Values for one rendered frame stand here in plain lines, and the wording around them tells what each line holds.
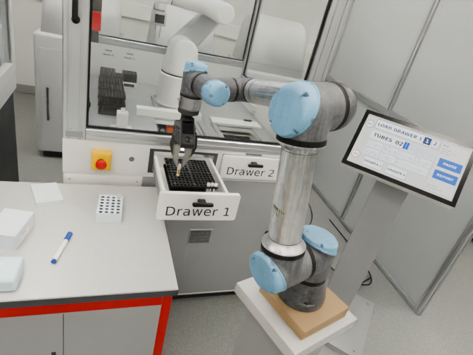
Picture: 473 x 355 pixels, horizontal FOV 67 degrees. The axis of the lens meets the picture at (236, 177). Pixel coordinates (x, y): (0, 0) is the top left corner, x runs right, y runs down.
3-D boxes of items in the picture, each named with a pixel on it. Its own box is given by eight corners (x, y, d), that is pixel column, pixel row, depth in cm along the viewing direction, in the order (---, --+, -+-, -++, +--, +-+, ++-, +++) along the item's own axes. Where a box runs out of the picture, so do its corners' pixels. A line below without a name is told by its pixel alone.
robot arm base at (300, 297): (332, 296, 111) (342, 272, 107) (306, 320, 101) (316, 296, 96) (293, 268, 120) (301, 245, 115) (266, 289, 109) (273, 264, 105)
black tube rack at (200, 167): (215, 201, 138) (217, 187, 135) (169, 200, 131) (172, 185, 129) (202, 173, 156) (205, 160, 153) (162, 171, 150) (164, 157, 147)
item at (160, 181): (229, 214, 133) (233, 200, 130) (160, 213, 124) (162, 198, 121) (206, 164, 166) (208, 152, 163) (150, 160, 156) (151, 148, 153)
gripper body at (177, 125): (192, 137, 130) (198, 106, 124) (194, 146, 122) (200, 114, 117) (171, 134, 127) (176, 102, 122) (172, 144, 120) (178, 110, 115)
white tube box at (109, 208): (120, 222, 126) (121, 214, 124) (95, 222, 123) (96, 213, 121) (122, 203, 136) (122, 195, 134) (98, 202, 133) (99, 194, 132)
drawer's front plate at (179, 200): (234, 220, 133) (241, 195, 128) (155, 220, 122) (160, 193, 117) (233, 218, 134) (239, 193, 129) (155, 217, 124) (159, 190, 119)
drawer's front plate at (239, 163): (276, 180, 170) (283, 160, 165) (219, 177, 160) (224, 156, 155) (275, 178, 172) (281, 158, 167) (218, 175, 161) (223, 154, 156)
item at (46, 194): (63, 203, 128) (63, 199, 127) (36, 206, 123) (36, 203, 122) (56, 185, 137) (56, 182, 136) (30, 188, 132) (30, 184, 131)
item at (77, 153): (290, 182, 176) (299, 156, 169) (62, 171, 139) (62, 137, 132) (235, 114, 253) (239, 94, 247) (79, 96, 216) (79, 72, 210)
